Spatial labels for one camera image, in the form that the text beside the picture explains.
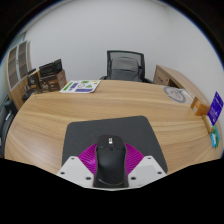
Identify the green flat package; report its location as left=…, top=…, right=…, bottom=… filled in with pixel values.
left=213, top=123, right=222, bottom=149

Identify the black printed carton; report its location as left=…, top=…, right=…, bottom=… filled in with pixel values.
left=38, top=58, right=63, bottom=78

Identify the white green printed leaflet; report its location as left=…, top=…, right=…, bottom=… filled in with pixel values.
left=59, top=79, right=102, bottom=94

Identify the small dark carton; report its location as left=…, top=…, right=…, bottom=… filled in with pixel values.
left=27, top=68, right=43, bottom=94

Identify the black mesh office chair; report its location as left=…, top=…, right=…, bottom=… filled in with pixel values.
left=99, top=49, right=154, bottom=84

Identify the black side chair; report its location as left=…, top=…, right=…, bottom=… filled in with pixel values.
left=0, top=96, right=18, bottom=158

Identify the purple card package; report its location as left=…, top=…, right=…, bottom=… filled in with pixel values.
left=206, top=91, right=224, bottom=127

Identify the small tan labelled box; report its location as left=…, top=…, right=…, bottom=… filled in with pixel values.
left=201, top=114, right=214, bottom=134

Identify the wooden lattice door cabinet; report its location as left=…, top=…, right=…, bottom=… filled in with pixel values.
left=4, top=40, right=33, bottom=111

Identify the wooden side desk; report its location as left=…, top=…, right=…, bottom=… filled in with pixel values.
left=152, top=64, right=201, bottom=98

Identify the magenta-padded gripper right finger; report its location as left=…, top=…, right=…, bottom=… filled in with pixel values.
left=124, top=143, right=168, bottom=188

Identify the dark grey mouse pad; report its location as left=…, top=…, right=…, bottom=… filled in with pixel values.
left=61, top=115, right=169, bottom=175

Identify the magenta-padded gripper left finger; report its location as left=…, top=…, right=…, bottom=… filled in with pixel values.
left=55, top=143, right=99, bottom=188

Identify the black computer mouse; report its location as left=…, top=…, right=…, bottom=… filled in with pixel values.
left=92, top=134, right=129, bottom=189

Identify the brown printed carton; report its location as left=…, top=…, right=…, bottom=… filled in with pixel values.
left=39, top=69, right=68, bottom=93

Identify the small blue package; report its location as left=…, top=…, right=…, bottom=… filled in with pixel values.
left=210, top=132, right=218, bottom=148

